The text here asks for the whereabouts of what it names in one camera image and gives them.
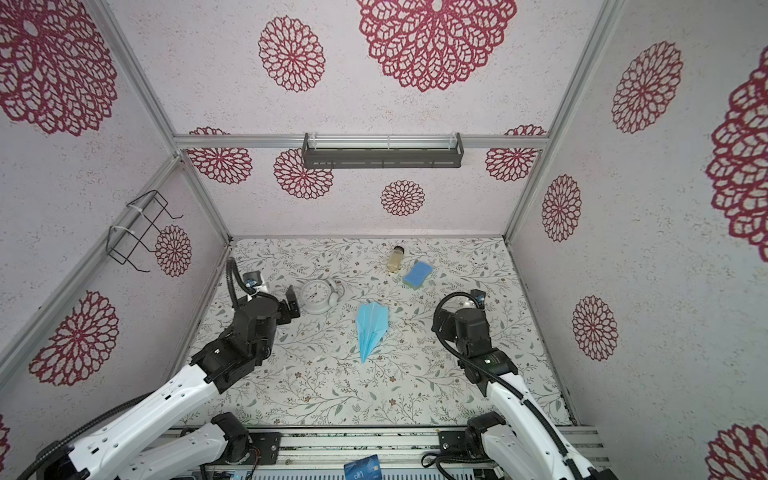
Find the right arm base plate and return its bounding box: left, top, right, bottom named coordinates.
left=433, top=427, right=492, bottom=467

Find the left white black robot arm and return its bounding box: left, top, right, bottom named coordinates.
left=20, top=288, right=301, bottom=479

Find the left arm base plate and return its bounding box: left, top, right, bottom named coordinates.
left=206, top=431, right=282, bottom=467

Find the black wall shelf rack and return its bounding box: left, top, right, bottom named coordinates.
left=300, top=133, right=465, bottom=170

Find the blue card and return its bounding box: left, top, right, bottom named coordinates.
left=344, top=455, right=383, bottom=480

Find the blue green sponge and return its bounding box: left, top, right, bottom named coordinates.
left=403, top=261, right=433, bottom=289

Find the small yellow liquid jar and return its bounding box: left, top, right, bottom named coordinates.
left=386, top=245, right=405, bottom=273

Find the black wire wall basket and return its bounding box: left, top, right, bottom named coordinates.
left=104, top=189, right=182, bottom=273

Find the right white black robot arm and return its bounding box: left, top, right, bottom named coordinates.
left=432, top=306, right=616, bottom=479

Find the white alarm clock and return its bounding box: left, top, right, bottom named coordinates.
left=299, top=279, right=345, bottom=315

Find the light blue paper sheet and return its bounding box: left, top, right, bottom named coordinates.
left=356, top=302, right=389, bottom=363

